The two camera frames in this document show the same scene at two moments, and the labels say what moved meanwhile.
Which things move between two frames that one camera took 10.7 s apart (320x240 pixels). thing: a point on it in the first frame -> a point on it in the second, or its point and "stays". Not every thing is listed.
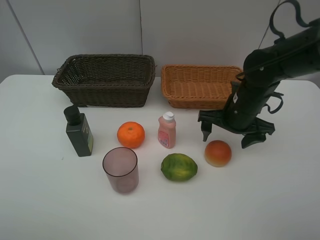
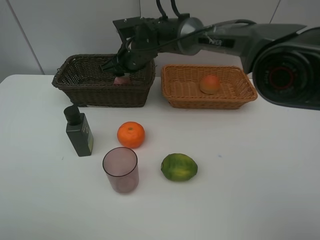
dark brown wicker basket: x=122 y=80 stays
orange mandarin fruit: x=130 y=135 stays
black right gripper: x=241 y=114 -> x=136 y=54
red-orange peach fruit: x=218 y=153 -> x=209 y=84
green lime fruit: x=178 y=167 stays
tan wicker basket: x=208 y=87 stays
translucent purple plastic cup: x=121 y=166 stays
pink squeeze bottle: x=166 y=132 -> x=123 y=80
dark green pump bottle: x=79 y=131 stays
